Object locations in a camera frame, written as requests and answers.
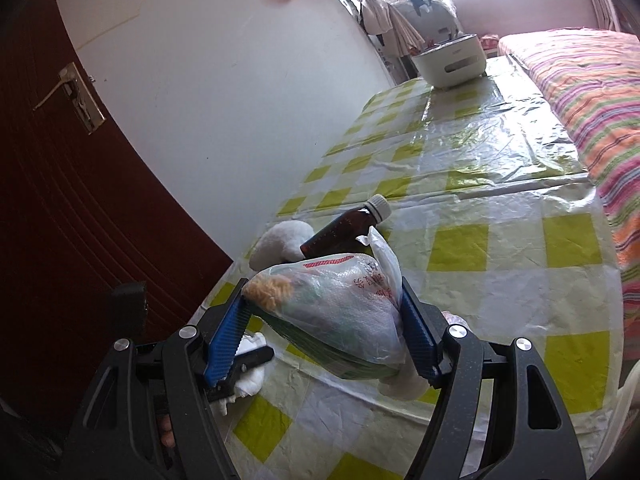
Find beige hanging cloths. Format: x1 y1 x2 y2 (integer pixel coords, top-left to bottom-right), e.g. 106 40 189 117
360 0 427 54

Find clear plastic bag red print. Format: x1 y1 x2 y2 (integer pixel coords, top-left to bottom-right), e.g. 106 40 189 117
241 226 408 366

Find white tissue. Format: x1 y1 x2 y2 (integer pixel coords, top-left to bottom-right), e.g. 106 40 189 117
214 330 272 415

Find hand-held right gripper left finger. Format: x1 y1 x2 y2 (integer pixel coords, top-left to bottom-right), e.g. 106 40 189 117
60 292 251 480

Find white rice cooker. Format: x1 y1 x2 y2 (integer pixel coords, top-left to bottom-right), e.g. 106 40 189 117
411 33 487 90

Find white washing machine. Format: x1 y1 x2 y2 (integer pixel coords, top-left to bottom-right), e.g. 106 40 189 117
395 0 467 52

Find metal door handle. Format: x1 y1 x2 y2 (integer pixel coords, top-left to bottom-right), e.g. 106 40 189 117
33 62 107 135

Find green packet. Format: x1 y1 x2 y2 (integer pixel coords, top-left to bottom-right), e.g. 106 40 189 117
270 317 401 382

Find checkered plastic tablecloth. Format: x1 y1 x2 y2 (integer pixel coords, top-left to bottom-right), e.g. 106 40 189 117
180 55 626 480

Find striped bed sheet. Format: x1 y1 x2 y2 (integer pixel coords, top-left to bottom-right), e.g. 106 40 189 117
497 27 640 361

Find brown bottle white cap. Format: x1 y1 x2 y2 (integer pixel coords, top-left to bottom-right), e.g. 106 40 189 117
300 195 391 261

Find person's left hand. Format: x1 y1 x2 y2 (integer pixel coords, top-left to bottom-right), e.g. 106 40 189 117
158 412 177 447

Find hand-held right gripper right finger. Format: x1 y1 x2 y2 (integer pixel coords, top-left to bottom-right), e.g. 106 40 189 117
400 277 586 480

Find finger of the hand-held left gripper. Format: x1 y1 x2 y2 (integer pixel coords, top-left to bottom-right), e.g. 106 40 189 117
207 345 275 402

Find white fluffy wad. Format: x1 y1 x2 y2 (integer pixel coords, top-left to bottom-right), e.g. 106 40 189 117
248 220 314 269

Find dark red wooden door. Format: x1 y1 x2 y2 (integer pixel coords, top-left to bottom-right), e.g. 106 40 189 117
0 0 236 461

